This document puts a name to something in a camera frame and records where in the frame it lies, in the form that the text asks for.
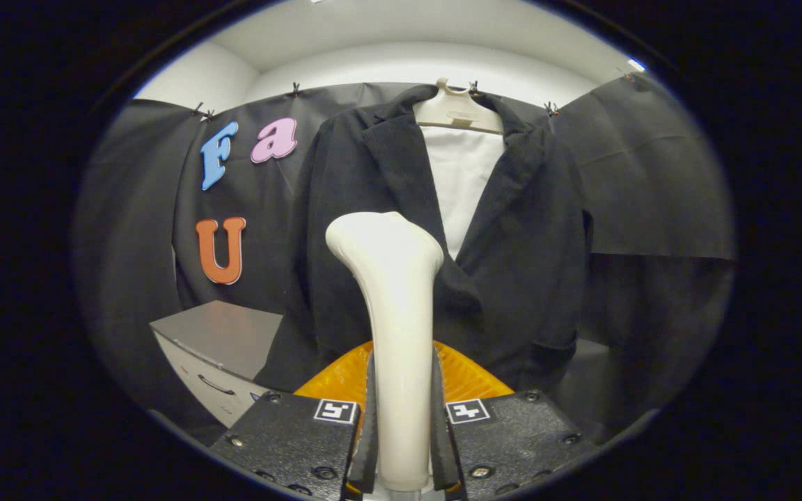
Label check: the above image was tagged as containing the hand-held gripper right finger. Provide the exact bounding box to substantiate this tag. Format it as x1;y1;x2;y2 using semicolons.
431;341;598;498

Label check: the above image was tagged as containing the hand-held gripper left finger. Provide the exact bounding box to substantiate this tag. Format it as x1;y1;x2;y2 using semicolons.
210;341;379;501

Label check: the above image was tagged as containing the black suit jacket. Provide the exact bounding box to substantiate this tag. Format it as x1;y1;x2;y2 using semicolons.
255;83;594;395

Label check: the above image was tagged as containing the white garment steamer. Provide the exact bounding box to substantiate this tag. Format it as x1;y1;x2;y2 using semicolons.
324;211;446;493

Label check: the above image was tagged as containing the white shirt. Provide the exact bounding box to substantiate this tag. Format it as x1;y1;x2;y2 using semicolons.
420;125;506;260

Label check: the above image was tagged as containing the grey cabinet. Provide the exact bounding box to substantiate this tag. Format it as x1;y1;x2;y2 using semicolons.
149;300;285;429

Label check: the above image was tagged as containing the black backdrop cloth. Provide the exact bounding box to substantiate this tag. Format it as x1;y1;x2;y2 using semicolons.
74;72;736;446

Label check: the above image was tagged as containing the white plastic hanger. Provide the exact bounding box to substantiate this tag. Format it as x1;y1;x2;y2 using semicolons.
411;77;506;135

